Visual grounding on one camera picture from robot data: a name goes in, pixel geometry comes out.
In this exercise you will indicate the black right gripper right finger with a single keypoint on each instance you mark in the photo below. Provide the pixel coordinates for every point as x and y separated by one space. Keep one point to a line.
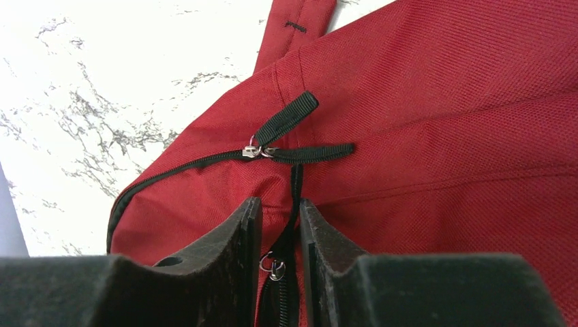
347 286

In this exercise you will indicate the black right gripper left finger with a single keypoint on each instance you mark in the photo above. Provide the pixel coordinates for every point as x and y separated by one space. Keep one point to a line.
211 282

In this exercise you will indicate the red backpack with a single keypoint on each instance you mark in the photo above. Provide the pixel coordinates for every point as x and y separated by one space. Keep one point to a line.
463 119

